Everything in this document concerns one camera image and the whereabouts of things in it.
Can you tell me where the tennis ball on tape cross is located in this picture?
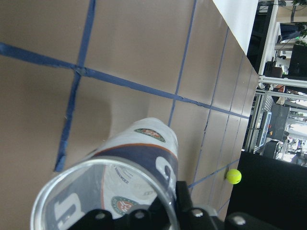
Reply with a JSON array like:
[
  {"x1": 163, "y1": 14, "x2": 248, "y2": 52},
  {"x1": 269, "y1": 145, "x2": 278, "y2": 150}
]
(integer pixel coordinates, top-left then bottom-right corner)
[{"x1": 226, "y1": 169, "x2": 242, "y2": 184}]

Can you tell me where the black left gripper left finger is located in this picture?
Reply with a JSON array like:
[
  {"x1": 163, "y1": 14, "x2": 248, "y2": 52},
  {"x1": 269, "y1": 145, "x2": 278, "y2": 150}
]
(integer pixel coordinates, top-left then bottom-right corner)
[{"x1": 69, "y1": 209, "x2": 115, "y2": 230}]

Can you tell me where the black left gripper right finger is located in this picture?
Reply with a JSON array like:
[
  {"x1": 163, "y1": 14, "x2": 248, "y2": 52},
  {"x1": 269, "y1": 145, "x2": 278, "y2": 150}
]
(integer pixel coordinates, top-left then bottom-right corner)
[{"x1": 176, "y1": 181, "x2": 204, "y2": 230}]

